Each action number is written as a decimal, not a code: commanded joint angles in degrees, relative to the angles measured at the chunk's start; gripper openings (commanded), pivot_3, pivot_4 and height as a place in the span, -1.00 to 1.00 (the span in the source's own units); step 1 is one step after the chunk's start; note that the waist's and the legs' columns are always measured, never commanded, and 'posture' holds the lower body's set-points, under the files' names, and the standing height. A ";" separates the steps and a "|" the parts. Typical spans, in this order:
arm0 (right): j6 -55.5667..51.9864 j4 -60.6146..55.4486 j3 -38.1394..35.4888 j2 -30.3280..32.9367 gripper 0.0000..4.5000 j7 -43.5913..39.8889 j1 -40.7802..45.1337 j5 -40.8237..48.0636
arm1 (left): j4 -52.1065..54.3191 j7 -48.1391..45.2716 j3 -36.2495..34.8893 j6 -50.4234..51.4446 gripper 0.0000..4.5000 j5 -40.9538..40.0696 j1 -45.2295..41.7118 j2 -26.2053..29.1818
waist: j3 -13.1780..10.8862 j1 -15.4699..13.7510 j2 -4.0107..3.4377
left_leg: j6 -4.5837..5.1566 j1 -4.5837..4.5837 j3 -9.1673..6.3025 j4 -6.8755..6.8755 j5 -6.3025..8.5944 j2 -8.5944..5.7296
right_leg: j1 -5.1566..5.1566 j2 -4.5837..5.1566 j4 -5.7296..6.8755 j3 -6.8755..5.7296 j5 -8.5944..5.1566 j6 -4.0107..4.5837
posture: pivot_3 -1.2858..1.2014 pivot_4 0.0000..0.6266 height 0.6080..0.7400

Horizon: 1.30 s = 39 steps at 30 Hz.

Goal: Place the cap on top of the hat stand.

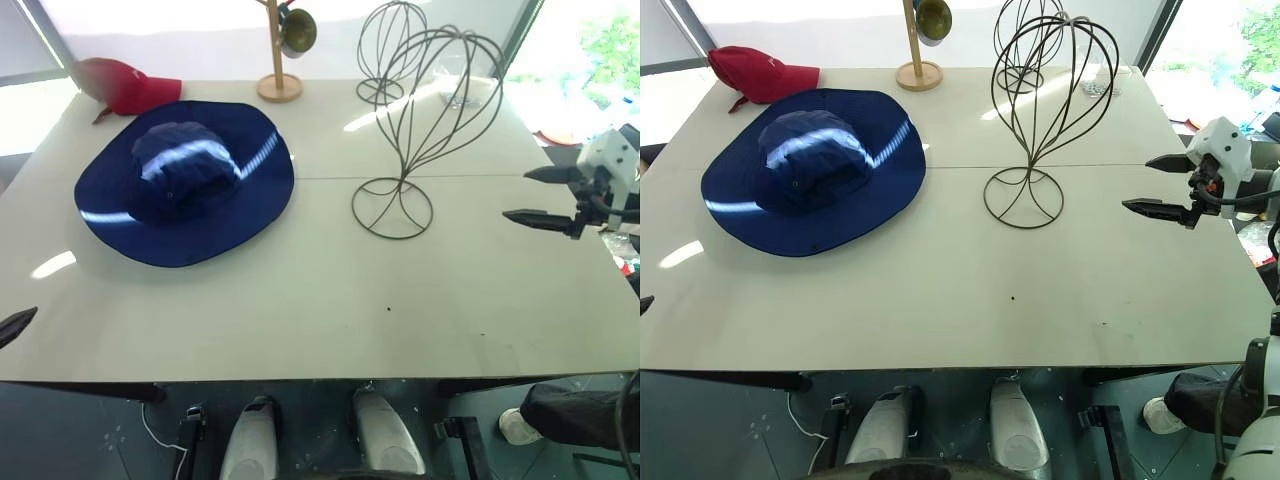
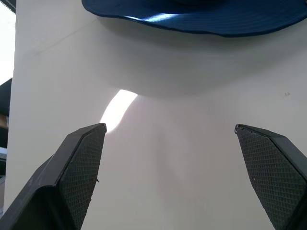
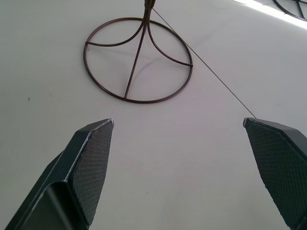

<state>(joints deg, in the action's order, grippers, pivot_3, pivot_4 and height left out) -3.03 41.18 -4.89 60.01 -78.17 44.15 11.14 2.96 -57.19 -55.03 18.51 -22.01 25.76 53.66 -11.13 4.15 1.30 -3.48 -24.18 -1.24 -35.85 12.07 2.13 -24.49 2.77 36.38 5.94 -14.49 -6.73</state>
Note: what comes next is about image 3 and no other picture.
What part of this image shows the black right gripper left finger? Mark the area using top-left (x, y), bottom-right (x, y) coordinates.
top-left (4, 118), bottom-right (115, 230)

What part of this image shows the dark wire stand base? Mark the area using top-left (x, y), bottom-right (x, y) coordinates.
top-left (272, 0), bottom-right (307, 21)

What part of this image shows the brown wire stand base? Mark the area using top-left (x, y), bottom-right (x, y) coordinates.
top-left (83, 0), bottom-right (194, 104)

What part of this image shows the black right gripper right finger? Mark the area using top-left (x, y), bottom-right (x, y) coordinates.
top-left (242, 117), bottom-right (307, 230)

